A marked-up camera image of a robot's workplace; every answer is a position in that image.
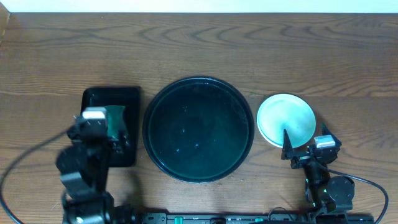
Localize green scouring sponge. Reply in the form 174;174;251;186
104;105;126;138

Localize black rectangular tray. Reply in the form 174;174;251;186
81;86;141;167

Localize mint green plate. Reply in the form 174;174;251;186
257;93;317;148

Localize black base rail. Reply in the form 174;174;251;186
135;207;374;224

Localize brown side panel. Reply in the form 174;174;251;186
0;3;11;42

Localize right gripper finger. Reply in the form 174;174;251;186
281;129;294;160
321;123;338;143

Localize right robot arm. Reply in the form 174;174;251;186
281;125;355;223

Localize round black tray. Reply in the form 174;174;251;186
142;77;254;183

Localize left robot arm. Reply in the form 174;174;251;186
55;119;137;223

